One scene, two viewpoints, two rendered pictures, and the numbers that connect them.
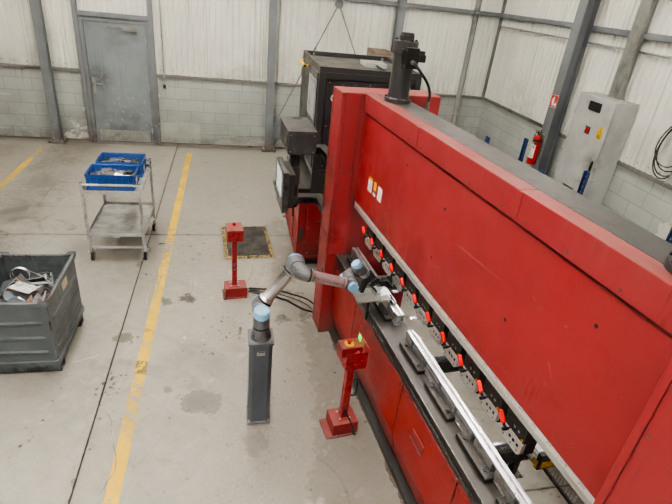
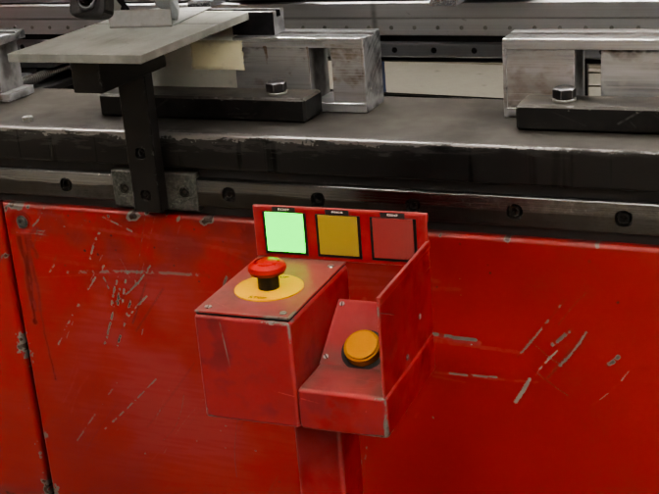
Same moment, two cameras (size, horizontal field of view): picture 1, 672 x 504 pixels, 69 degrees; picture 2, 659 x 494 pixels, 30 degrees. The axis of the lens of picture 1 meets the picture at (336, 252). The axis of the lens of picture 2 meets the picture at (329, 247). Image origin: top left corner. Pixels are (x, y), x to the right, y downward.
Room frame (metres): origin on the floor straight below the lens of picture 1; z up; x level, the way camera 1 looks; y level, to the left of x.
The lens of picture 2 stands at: (1.93, 0.63, 1.25)
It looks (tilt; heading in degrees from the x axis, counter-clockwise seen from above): 20 degrees down; 314
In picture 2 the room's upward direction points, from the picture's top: 5 degrees counter-clockwise
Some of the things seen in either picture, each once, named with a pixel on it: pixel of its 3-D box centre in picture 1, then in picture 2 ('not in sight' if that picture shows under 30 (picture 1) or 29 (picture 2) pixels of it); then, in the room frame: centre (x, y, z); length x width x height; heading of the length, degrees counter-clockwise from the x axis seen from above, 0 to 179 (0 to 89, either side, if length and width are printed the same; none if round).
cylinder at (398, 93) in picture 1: (409, 69); not in sight; (3.72, -0.38, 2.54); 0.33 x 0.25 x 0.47; 19
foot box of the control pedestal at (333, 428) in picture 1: (338, 421); not in sight; (2.75, -0.17, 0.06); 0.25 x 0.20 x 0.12; 111
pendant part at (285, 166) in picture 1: (285, 183); not in sight; (4.13, 0.51, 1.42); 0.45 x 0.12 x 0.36; 16
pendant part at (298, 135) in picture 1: (295, 170); not in sight; (4.20, 0.44, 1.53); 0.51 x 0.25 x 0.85; 16
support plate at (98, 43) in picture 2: (370, 294); (134, 35); (3.13, -0.29, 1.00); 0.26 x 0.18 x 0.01; 109
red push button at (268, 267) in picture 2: not in sight; (268, 276); (2.80, -0.17, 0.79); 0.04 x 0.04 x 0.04
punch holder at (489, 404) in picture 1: (497, 399); not in sight; (1.88, -0.89, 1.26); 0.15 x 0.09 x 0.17; 19
